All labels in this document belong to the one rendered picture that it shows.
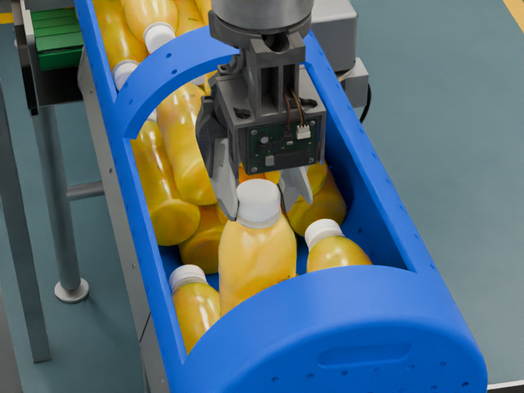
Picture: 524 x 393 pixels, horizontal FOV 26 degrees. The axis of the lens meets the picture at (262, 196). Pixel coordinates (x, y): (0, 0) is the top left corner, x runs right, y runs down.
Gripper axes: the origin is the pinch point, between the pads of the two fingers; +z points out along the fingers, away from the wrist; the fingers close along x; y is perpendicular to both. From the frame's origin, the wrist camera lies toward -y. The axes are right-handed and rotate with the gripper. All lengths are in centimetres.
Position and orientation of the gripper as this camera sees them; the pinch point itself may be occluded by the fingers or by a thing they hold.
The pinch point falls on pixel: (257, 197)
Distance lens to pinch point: 97.3
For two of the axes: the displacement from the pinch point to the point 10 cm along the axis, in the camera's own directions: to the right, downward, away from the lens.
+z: 0.0, 7.6, 6.5
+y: 2.5, 6.3, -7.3
